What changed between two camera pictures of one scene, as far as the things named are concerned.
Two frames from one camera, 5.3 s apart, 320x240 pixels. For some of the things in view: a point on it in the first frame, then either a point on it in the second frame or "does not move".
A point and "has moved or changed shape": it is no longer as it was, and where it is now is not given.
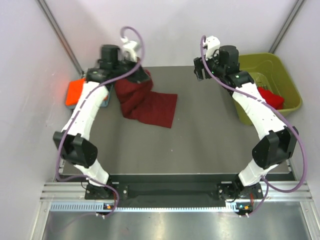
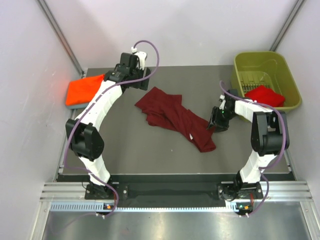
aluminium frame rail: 297,191 does not move
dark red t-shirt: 139,103 has moved or changed shape
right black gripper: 198,71 → 221,126
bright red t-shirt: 276,101 does not move
